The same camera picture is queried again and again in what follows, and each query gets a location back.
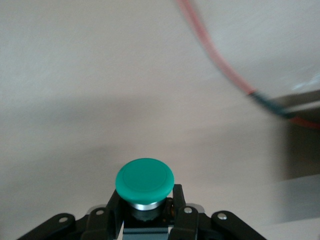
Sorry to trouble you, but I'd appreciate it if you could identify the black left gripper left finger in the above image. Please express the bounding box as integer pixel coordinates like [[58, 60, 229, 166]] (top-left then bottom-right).
[[16, 189, 131, 240]]

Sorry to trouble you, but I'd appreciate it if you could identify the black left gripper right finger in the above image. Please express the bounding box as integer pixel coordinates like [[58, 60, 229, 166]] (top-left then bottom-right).
[[167, 184, 266, 240]]

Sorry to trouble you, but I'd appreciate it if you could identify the green mushroom push button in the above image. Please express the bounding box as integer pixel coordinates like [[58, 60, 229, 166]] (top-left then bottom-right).
[[114, 157, 176, 240]]

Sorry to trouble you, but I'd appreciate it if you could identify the green conveyor belt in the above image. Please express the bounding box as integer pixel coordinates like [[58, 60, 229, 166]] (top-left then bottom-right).
[[268, 74, 320, 223]]

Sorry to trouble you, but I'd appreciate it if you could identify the red and black wire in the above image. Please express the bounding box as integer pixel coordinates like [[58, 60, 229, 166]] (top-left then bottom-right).
[[173, 0, 320, 130]]

